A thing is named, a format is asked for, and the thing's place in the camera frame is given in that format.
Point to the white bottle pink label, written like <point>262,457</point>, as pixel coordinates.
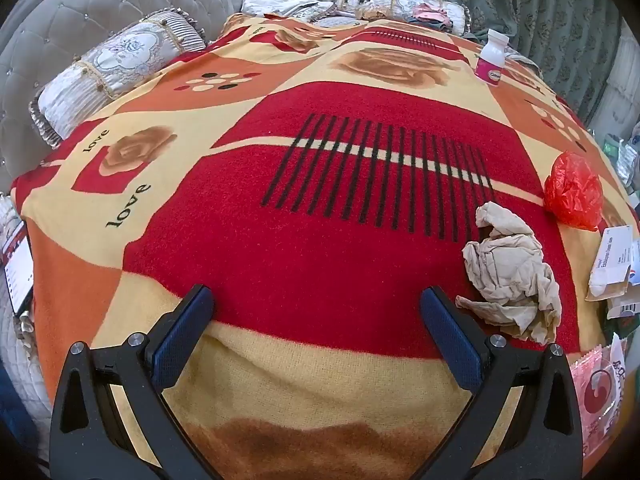
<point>491,55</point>

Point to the striped embroidered bolster cushion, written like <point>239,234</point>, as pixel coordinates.
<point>100,75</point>

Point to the red plastic bag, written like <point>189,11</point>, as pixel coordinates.
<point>572,195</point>

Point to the pile of folded clothes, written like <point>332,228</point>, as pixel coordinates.
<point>434,14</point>

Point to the white quilted jacket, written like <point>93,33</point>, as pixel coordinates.
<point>280,0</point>

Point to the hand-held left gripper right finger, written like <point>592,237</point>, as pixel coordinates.
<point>452,340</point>

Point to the green patterned curtain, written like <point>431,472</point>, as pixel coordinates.
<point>550,10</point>

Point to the pink snack packet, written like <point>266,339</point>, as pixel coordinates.
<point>595,385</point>

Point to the black smartphone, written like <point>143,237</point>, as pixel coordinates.
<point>17,280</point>

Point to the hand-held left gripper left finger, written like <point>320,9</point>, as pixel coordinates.
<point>182,340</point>

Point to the beige tissue paper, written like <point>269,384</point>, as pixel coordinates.
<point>510,270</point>

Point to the striped floral square cushion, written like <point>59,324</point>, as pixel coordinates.
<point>400,2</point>

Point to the green packet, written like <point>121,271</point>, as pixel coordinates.
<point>622,329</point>

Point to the white medicine box round logo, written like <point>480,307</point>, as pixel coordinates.
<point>612,260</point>

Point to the red orange printed blanket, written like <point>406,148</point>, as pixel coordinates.
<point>325,240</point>

